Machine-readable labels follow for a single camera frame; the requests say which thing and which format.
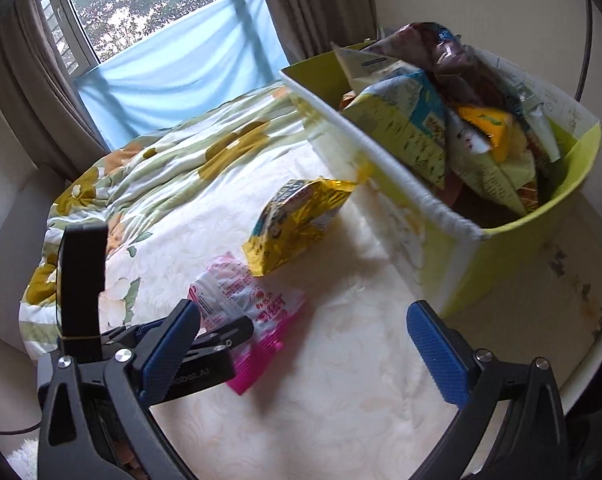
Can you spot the white fluffy rug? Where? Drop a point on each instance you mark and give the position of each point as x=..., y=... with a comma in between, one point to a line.
x=23, y=460

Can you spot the brown curtain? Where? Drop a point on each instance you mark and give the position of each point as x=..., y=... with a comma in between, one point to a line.
x=321, y=10
x=36, y=100

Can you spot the light blue cloth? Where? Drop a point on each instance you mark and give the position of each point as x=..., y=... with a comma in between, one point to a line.
x=181, y=75

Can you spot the yellow-green storage box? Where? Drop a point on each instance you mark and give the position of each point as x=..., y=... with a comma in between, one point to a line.
x=521, y=250

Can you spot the floral striped blanket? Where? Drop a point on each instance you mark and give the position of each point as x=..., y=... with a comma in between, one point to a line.
x=181, y=160

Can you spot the yellow foil snack packet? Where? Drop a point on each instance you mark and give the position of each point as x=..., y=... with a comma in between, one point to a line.
x=296, y=220

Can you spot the cream bed sheet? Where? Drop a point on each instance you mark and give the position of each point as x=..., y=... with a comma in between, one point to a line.
x=331, y=360

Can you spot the pile of snack bags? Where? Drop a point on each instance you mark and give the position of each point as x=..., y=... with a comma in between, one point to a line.
x=406, y=120

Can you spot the window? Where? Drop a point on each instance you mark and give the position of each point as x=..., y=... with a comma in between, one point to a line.
x=146, y=5

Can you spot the pink snack packet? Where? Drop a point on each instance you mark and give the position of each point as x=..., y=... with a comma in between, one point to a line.
x=261, y=305

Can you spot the grey headboard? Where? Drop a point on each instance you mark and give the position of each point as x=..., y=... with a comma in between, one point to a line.
x=26, y=240

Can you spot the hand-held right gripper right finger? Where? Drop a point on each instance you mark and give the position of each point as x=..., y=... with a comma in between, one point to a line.
x=436, y=355

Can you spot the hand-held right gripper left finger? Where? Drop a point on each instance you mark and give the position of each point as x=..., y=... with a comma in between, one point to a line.
x=168, y=350

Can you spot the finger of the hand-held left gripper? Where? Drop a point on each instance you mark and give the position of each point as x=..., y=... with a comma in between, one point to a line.
x=228, y=330
x=131, y=331

